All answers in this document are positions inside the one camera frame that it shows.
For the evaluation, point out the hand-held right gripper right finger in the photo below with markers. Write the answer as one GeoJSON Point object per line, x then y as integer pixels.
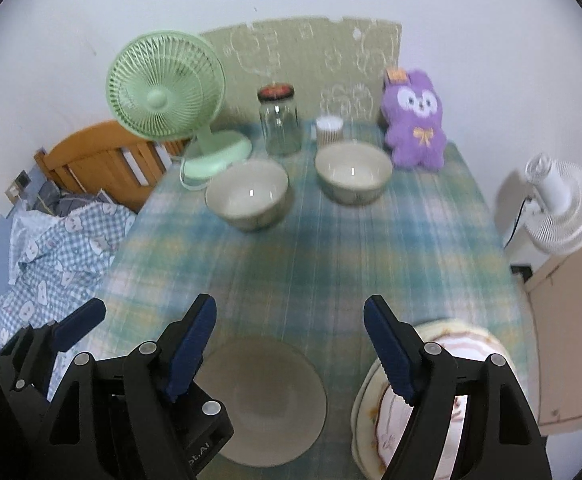
{"type": "Point", "coordinates": [391, 350]}

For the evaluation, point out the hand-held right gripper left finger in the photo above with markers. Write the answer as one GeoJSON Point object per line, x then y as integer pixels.
{"type": "Point", "coordinates": [191, 345]}

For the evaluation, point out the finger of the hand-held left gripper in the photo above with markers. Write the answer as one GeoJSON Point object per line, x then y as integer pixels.
{"type": "Point", "coordinates": [81, 320]}

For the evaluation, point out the cream scalloped plate yellow flowers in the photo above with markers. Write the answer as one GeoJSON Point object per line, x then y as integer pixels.
{"type": "Point", "coordinates": [373, 410]}

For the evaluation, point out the cream round plate yellow flowers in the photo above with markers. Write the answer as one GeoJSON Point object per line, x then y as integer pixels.
{"type": "Point", "coordinates": [358, 415]}

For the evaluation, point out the beige ceramic bowl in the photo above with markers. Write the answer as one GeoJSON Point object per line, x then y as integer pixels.
{"type": "Point", "coordinates": [353, 170]}
{"type": "Point", "coordinates": [271, 395]}
{"type": "Point", "coordinates": [247, 192]}

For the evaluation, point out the white plate purple rim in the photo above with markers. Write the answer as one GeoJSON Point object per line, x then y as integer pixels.
{"type": "Point", "coordinates": [393, 432]}

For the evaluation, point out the blue checked blanket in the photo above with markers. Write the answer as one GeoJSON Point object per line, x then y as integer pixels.
{"type": "Point", "coordinates": [56, 260]}

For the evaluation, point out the green plaid tablecloth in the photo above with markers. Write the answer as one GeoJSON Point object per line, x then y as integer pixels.
{"type": "Point", "coordinates": [321, 260]}

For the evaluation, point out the grey cloth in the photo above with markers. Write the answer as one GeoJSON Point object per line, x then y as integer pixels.
{"type": "Point", "coordinates": [61, 197]}

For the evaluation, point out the wooden headboard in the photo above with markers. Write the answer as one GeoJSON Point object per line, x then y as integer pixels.
{"type": "Point", "coordinates": [96, 150]}

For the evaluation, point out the beige door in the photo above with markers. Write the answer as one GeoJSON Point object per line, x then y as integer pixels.
{"type": "Point", "coordinates": [571, 335]}

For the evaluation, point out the purple plush bunny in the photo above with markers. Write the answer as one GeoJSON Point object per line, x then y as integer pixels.
{"type": "Point", "coordinates": [416, 130]}

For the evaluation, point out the white standing fan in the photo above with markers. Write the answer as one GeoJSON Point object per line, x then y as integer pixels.
{"type": "Point", "coordinates": [566, 205]}

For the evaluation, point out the cotton swab container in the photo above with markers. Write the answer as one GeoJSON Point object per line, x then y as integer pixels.
{"type": "Point", "coordinates": [328, 130]}

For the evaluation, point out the green desk fan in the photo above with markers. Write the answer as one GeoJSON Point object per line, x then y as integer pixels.
{"type": "Point", "coordinates": [156, 95]}

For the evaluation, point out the glass jar with dark lid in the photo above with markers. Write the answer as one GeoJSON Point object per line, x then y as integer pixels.
{"type": "Point", "coordinates": [281, 125]}

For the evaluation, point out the green printed board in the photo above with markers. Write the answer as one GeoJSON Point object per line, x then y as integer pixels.
{"type": "Point", "coordinates": [291, 50]}

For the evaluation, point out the wall socket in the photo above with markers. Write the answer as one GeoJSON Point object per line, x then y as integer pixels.
{"type": "Point", "coordinates": [20, 185]}

